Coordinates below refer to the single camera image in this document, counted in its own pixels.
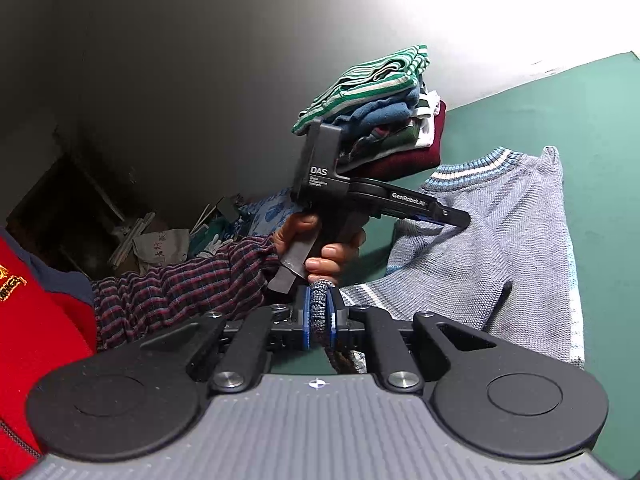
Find grey knit sweater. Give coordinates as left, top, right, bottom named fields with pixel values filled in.
left=306, top=146, right=586, bottom=373

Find blue sweater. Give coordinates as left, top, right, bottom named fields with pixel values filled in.
left=345, top=85, right=423, bottom=136

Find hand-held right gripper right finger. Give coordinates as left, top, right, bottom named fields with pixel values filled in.
left=326, top=286, right=499, bottom=396

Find person's red jacket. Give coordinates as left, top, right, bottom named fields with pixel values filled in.
left=0, top=227, right=98, bottom=480

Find white wooden slats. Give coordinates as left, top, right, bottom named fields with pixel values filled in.
left=107, top=211, right=157, bottom=267

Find dark wooden frame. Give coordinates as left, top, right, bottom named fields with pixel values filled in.
left=5, top=127, right=131, bottom=281

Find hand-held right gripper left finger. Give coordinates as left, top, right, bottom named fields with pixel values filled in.
left=139, top=286, right=314, bottom=396

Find person's left hand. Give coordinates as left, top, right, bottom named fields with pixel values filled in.
left=272, top=212, right=367, bottom=287

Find stack of folded clothes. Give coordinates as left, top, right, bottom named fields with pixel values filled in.
left=350, top=101, right=447, bottom=183
left=350, top=90, right=441, bottom=166

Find person's left forearm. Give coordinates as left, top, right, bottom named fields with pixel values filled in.
left=92, top=235, right=281, bottom=353

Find multicoloured printed garment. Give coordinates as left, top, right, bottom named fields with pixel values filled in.
left=345, top=127, right=396, bottom=158

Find white cloth bag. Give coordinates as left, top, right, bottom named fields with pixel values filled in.
left=132, top=227, right=191, bottom=276

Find blue floral cloth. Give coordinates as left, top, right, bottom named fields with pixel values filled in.
left=232, top=187, right=307, bottom=241

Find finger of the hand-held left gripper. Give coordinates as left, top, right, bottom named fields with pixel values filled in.
left=433, top=200, right=472, bottom=228
left=399, top=212, right=444, bottom=226

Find green white striped shirt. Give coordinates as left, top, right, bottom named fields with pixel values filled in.
left=291, top=45, right=430, bottom=135

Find green table mat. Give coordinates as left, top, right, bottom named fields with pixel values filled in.
left=300, top=51, right=640, bottom=478

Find dark grey box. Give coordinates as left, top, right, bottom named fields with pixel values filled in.
left=216, top=194, right=242, bottom=222

